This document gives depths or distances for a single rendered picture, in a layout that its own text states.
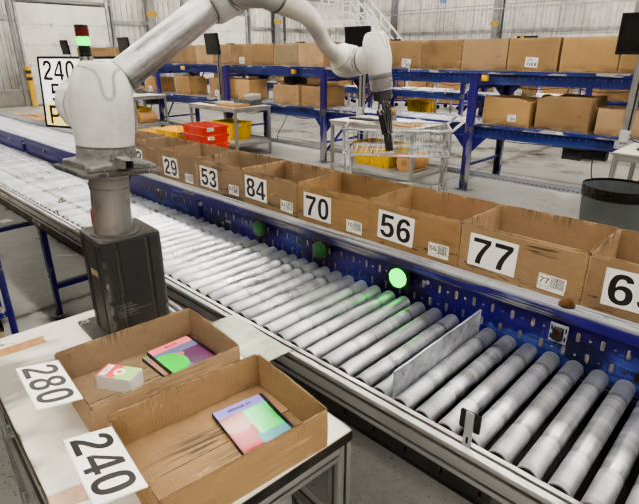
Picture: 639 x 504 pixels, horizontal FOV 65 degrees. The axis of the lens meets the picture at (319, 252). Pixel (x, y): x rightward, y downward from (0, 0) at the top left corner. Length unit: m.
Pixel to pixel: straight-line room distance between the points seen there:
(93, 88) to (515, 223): 1.43
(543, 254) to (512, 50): 5.08
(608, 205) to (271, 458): 3.51
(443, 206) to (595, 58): 4.35
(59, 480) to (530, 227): 1.58
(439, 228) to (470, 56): 5.13
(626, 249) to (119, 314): 1.57
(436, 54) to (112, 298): 5.98
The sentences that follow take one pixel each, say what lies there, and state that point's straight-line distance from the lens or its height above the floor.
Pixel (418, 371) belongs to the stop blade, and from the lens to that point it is 1.42.
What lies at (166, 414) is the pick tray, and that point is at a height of 0.79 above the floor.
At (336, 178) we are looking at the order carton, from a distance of 2.33.
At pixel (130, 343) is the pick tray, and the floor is 0.80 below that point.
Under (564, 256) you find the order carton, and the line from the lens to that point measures 1.59.
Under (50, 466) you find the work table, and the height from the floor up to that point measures 0.75.
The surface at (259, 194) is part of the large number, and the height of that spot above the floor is 0.95.
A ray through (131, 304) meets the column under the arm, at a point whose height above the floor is 0.87.
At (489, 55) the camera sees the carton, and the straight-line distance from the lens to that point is 6.65.
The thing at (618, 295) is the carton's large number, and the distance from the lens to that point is 1.58.
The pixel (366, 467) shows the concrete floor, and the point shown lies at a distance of 2.21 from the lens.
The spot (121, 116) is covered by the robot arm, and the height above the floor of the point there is 1.41.
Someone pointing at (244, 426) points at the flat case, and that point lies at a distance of 1.21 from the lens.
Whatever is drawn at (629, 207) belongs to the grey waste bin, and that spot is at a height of 0.54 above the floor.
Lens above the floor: 1.56
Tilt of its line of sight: 22 degrees down
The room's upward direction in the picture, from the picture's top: straight up
